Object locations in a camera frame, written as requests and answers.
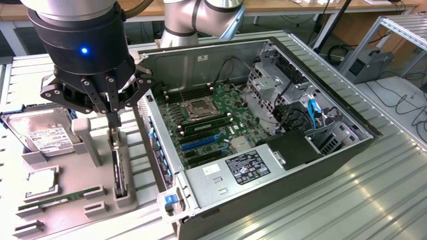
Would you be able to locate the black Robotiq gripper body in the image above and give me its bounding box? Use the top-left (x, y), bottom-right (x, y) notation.
top-left (26, 9), bottom-right (136, 85)

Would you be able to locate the graphics card with metal bracket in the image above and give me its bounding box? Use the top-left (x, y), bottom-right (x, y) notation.
top-left (108, 126), bottom-right (130, 196)

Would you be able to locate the silver hard disk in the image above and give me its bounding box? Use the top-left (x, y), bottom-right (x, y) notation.
top-left (1, 107), bottom-right (77, 158)

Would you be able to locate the blue disk caddy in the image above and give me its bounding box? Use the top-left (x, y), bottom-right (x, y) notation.
top-left (0, 103), bottom-right (80, 131)

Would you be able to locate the metal CPU socket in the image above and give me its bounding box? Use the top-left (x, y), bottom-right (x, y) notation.
top-left (181, 96), bottom-right (218, 121)

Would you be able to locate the green RAM stick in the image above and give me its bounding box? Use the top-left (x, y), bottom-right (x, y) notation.
top-left (182, 119), bottom-right (232, 133)
top-left (17, 186), bottom-right (101, 211)

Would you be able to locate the green motherboard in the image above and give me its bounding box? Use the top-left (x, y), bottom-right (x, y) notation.
top-left (154, 83), bottom-right (268, 171)

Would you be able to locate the blue expansion slot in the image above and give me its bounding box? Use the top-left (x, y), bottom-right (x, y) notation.
top-left (181, 138), bottom-right (218, 151)

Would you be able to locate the silver CPU chip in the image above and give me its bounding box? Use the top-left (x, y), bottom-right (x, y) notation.
top-left (25, 171), bottom-right (57, 196)

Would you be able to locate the silver drive cage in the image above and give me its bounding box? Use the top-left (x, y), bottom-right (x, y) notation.
top-left (245, 41), bottom-right (321, 118)

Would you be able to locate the silver chipset heatsink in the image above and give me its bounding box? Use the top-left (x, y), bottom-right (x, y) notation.
top-left (229, 136), bottom-right (253, 154)

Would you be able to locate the grey parts rack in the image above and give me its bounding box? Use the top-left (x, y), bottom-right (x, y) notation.
top-left (9, 117), bottom-right (140, 238)

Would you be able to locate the silver power supply unit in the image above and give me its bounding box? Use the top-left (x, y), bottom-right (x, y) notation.
top-left (182, 143), bottom-right (290, 210)

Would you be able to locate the blue case latch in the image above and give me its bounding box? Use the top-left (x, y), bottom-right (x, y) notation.
top-left (162, 194), bottom-right (178, 208)

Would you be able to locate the black plastic air shroud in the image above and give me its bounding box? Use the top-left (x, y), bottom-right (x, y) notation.
top-left (254, 129), bottom-right (324, 171)

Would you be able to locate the vented silver disk bay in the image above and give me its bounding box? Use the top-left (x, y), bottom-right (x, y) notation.
top-left (305, 121), bottom-right (363, 155)

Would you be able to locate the black slanted pole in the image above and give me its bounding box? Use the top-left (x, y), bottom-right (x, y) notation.
top-left (312, 0), bottom-right (353, 54)

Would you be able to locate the open dark PC case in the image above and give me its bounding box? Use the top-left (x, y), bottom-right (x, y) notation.
top-left (132, 29), bottom-right (384, 240)

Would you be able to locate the grey equipment box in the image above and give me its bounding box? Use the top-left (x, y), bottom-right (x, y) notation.
top-left (339, 48), bottom-right (395, 85)

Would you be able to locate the wooden desk white frame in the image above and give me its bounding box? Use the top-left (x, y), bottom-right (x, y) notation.
top-left (0, 0), bottom-right (168, 57)
top-left (244, 0), bottom-right (420, 51)

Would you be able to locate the black looped wire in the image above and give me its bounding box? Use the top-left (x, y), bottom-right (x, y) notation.
top-left (212, 56), bottom-right (250, 86)

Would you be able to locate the black power wire bundle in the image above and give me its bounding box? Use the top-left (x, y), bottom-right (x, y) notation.
top-left (274, 103), bottom-right (313, 133)

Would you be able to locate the blue wire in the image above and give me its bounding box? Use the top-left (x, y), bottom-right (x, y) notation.
top-left (308, 98), bottom-right (324, 130)

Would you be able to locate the coiled black cable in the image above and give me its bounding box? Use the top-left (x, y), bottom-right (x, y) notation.
top-left (327, 44), bottom-right (348, 64)

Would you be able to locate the black tangled cable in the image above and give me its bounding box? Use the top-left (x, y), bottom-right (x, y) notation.
top-left (364, 81), bottom-right (427, 128)

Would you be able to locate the aluminium profile frame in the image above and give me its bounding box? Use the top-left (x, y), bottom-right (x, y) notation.
top-left (336, 14), bottom-right (427, 81)

